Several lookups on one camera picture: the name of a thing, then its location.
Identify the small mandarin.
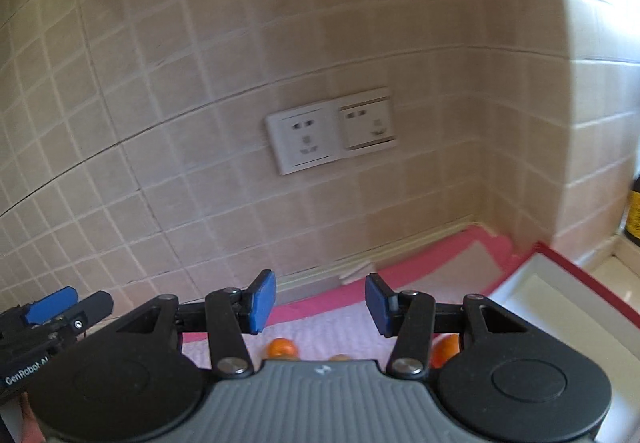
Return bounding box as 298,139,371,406
430,333,460,368

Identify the tiny orange kumquat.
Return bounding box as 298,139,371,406
329,354,352,362

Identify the person's left hand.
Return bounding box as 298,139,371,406
20,393,46,443

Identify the white paper scrap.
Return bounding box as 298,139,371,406
340,261,375,286

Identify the white quilted pink-edged mat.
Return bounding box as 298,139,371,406
174,223,524,369

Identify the red cardboard box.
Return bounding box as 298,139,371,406
489,245,639,442

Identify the dark soy sauce bottle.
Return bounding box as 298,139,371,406
624,177,640,246

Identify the white wall socket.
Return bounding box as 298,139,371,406
336,87,397,153
265,101,342,176

